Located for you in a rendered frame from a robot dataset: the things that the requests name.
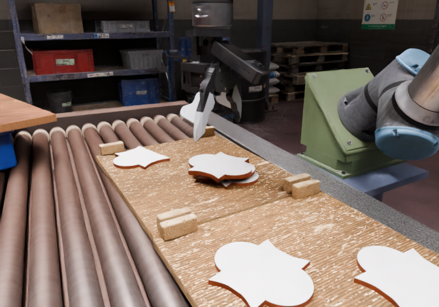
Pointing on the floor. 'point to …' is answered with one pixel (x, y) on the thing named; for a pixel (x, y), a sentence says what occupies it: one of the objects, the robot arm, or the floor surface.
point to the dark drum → (252, 93)
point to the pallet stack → (304, 63)
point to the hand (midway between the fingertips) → (221, 132)
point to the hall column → (266, 6)
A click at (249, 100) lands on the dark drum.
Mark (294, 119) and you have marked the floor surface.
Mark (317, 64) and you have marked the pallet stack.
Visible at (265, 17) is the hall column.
